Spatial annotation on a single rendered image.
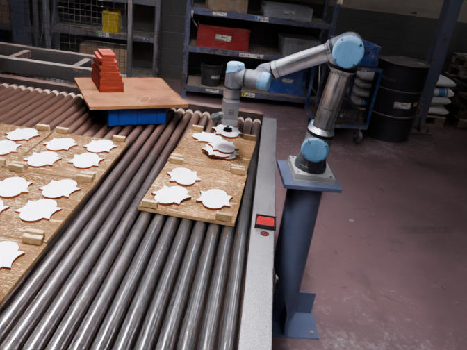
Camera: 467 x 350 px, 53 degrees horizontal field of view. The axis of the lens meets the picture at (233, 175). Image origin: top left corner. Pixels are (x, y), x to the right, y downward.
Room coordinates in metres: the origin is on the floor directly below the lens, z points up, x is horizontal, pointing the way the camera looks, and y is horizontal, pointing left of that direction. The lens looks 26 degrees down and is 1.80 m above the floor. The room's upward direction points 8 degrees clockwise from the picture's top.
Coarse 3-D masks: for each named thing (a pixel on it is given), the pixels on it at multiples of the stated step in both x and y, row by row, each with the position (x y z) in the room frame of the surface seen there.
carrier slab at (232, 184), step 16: (160, 176) 1.67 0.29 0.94; (208, 176) 1.73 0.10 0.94; (224, 176) 1.75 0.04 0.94; (240, 176) 1.77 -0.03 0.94; (192, 192) 1.58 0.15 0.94; (240, 192) 1.63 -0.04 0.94; (144, 208) 1.42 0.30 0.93; (160, 208) 1.43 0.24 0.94; (176, 208) 1.44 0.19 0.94; (192, 208) 1.46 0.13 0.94; (224, 208) 1.49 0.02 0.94; (224, 224) 1.40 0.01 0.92
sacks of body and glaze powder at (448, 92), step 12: (360, 72) 5.98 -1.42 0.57; (372, 72) 5.90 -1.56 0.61; (348, 84) 6.33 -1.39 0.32; (360, 84) 5.88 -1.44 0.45; (444, 84) 5.98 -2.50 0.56; (360, 96) 5.91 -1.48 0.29; (444, 96) 5.98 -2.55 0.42; (360, 108) 5.88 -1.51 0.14; (432, 108) 5.97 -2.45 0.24; (444, 108) 6.00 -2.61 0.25; (432, 120) 6.02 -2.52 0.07; (444, 120) 5.98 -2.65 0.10
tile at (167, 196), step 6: (174, 186) 1.59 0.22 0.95; (156, 192) 1.52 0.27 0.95; (162, 192) 1.52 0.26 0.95; (168, 192) 1.53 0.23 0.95; (174, 192) 1.54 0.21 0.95; (180, 192) 1.54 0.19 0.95; (186, 192) 1.55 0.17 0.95; (156, 198) 1.48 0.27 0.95; (162, 198) 1.48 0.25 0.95; (168, 198) 1.49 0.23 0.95; (174, 198) 1.49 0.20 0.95; (180, 198) 1.50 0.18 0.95; (186, 198) 1.51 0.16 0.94; (162, 204) 1.45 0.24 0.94; (168, 204) 1.45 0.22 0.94; (174, 204) 1.47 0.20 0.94
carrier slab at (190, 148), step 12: (192, 132) 2.21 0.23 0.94; (204, 132) 2.23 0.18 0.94; (180, 144) 2.03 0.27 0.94; (192, 144) 2.05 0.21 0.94; (204, 144) 2.07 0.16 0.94; (240, 144) 2.13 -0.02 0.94; (252, 144) 2.15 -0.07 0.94; (192, 156) 1.91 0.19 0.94; (204, 156) 1.93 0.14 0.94; (240, 156) 1.98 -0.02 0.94; (216, 168) 1.82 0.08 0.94; (228, 168) 1.84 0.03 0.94
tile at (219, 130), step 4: (212, 128) 1.99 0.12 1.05; (216, 128) 1.98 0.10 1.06; (220, 128) 1.99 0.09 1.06; (232, 128) 2.01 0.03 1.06; (236, 128) 2.01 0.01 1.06; (216, 132) 1.95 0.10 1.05; (220, 132) 1.94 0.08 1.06; (224, 132) 1.95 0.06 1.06; (228, 132) 1.96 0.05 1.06; (232, 132) 1.96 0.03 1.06; (236, 132) 1.97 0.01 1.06; (240, 132) 1.98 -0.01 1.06; (224, 136) 1.91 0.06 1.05; (228, 136) 1.91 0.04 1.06; (232, 136) 1.91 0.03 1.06; (236, 136) 1.92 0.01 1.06
